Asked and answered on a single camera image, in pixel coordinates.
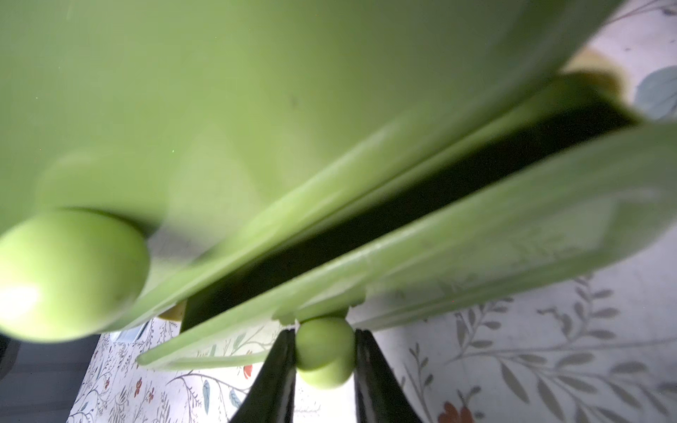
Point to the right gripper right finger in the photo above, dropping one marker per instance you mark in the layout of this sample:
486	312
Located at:
378	395

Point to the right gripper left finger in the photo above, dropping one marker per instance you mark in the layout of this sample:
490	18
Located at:
271	397

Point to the green yellow drawer cabinet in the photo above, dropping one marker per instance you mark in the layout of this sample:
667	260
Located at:
160	152

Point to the green bottom drawer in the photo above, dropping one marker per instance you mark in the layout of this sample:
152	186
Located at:
574	213

